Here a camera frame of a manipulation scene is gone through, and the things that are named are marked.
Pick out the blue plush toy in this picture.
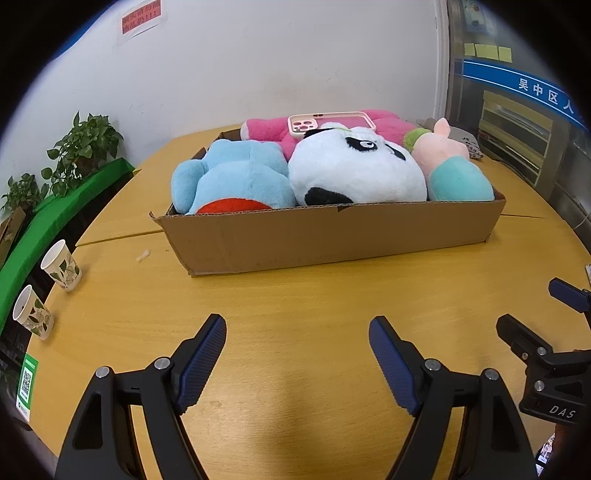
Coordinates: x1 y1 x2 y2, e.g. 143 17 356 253
171 138 296 216

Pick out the leaf print paper cup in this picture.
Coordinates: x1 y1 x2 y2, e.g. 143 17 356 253
12 285 55 341
41 240 83 292

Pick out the small green potted plant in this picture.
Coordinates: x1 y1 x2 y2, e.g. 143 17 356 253
0 173 50 217

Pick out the blue banner sign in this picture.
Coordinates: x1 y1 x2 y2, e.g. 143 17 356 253
463 60 591 126

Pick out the pink plush toy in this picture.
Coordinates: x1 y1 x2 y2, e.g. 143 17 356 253
240 109 416 158

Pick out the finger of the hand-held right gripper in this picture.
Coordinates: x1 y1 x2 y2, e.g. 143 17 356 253
549 278 591 315
496 314 553 365

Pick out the green cloth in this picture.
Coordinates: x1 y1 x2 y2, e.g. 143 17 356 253
0 158 136 326

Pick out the pink pig plush teal dress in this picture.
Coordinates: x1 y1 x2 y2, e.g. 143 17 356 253
404 117 495 202

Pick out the cardboard box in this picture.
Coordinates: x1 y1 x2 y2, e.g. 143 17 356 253
150 127 507 277

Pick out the green code sticker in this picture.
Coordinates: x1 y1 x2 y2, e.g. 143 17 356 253
15 357 40 423

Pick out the green blue wall poster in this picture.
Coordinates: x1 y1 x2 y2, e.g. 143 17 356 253
462 0 498 34

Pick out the grey cloth bag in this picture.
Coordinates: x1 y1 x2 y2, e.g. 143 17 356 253
416 117 485 161

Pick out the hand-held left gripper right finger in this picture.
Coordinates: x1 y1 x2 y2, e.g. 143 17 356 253
368 316 539 480

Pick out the yellow shelf cabinet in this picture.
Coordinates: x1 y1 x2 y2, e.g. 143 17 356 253
478 90 555 186

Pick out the pink phone case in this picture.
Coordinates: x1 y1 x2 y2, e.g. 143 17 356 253
287 112 377 139

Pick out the large green potted plant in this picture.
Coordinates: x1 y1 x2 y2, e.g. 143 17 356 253
41 111 125 195

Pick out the panda plush toy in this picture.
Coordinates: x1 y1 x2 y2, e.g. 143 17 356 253
288 122 428 206

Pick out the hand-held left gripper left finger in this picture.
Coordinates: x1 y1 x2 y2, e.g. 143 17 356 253
55 314 227 480

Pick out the wooden desktop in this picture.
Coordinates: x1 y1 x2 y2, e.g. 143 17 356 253
28 122 591 480

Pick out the red wall notice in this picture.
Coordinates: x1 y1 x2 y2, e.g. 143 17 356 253
115 0 168 45

